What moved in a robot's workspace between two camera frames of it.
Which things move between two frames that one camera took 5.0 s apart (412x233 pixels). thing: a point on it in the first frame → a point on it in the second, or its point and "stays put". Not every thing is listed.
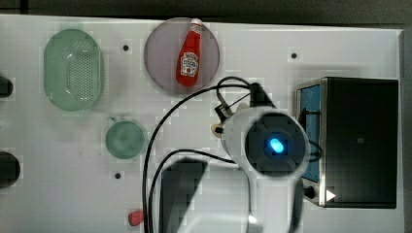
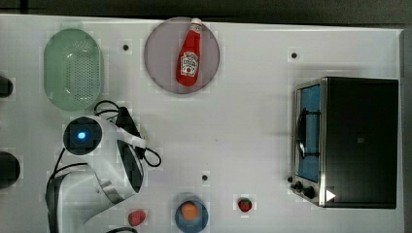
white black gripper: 257,99 → 128,132
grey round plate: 161,49 stays put
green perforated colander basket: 73,70 stays put
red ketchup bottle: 189,58 stays put
